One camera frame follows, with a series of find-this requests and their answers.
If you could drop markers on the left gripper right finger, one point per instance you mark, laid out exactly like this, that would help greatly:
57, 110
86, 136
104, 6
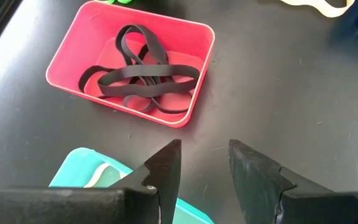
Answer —
259, 186

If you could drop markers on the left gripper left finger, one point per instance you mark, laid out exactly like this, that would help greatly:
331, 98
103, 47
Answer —
160, 174

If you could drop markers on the tan rubber band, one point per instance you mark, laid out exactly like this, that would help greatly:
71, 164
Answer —
331, 14
98, 169

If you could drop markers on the teal plastic basket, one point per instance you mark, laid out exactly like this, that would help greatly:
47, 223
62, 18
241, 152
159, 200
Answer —
73, 168

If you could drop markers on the black rubber band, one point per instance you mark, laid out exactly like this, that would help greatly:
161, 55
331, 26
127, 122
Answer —
154, 40
87, 71
148, 71

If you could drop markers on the green rubber band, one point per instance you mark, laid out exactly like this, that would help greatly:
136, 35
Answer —
126, 1

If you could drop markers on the red plastic basket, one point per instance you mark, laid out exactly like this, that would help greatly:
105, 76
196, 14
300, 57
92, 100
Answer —
73, 62

